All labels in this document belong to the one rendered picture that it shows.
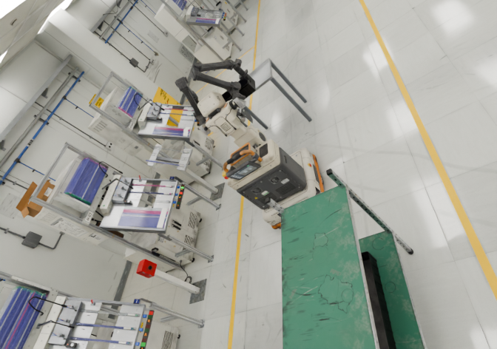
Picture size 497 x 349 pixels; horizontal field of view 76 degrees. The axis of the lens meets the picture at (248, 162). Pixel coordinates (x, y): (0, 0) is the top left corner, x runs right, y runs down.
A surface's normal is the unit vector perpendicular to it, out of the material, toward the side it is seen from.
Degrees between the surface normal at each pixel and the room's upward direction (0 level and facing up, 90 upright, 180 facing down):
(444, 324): 0
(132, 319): 47
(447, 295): 0
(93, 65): 90
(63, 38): 90
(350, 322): 0
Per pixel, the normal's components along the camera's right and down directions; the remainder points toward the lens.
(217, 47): -0.06, 0.73
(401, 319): -0.66, -0.54
